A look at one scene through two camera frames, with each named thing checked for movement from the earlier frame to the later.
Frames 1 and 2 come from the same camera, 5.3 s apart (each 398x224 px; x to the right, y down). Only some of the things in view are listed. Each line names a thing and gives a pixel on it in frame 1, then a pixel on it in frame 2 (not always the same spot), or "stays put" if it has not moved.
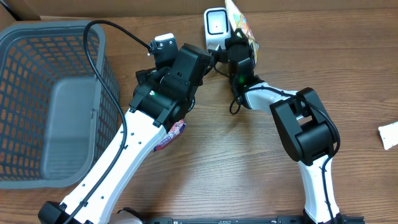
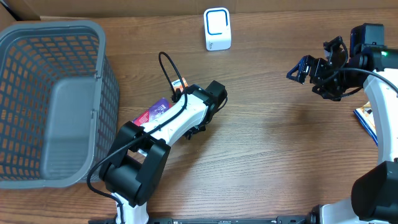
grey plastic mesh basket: (57, 121) stays put
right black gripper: (237, 34) -> (315, 77)
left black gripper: (145, 76) -> (199, 130)
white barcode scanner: (217, 28) stays put
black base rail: (344, 219) stays put
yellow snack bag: (238, 22) -> (365, 116)
